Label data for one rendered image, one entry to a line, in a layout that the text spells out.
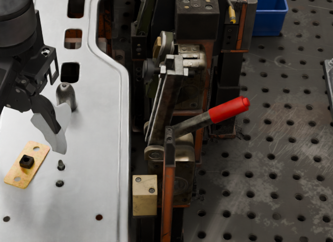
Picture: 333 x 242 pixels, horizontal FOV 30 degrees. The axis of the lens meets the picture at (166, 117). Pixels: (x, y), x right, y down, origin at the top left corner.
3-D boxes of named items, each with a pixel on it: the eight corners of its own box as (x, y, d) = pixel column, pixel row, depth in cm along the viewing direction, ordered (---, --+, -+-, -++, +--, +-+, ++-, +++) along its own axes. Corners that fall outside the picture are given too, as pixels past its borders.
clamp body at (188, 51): (147, 166, 132) (148, 33, 104) (201, 166, 132) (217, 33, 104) (148, 204, 126) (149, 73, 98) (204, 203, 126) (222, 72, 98)
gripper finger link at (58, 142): (93, 128, 91) (58, 82, 86) (76, 158, 87) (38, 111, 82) (77, 130, 92) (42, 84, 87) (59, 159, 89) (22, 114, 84)
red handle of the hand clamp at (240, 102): (145, 127, 91) (243, 85, 85) (153, 135, 92) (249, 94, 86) (145, 150, 88) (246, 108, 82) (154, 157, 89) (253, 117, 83)
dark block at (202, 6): (167, 149, 135) (175, -8, 103) (199, 149, 135) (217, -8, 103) (168, 168, 131) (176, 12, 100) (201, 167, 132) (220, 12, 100)
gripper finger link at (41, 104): (69, 126, 85) (32, 78, 80) (64, 134, 84) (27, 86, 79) (44, 128, 87) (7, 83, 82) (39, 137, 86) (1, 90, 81)
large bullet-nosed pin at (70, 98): (59, 104, 104) (54, 77, 99) (78, 104, 104) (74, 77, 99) (57, 118, 102) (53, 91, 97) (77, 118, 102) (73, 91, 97)
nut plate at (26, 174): (29, 141, 97) (28, 136, 96) (51, 147, 96) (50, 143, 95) (2, 182, 92) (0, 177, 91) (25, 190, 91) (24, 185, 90)
